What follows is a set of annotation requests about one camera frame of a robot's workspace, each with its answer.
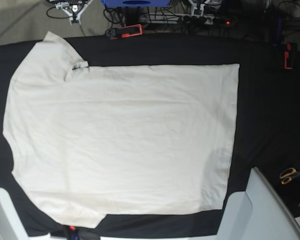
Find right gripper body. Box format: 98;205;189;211
55;2;87;25

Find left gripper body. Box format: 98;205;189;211
188;0;211;17

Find white T-shirt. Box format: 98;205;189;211
3;32;240;229

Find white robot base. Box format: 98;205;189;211
0;188;51;240
216;167;300;240

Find white power strip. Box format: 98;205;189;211
139;12;215;25

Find blue plastic box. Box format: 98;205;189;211
101;0;170;8

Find black power strip red light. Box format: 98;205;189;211
212;17;233;27

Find orange black clamp top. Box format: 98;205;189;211
105;24;144;40

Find orange black clamp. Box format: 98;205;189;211
284;42;298;70
105;24;144;40

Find orange black clamp right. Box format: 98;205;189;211
284;42;298;70

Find black table cloth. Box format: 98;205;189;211
0;33;300;237

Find orange clamp bottom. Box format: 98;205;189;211
62;225;78;239

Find orange handled scissors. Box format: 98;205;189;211
279;167;300;185

